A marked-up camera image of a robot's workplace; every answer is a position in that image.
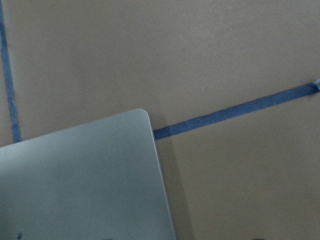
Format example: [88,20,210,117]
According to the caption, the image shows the silver laptop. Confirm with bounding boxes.
[0,108,176,240]

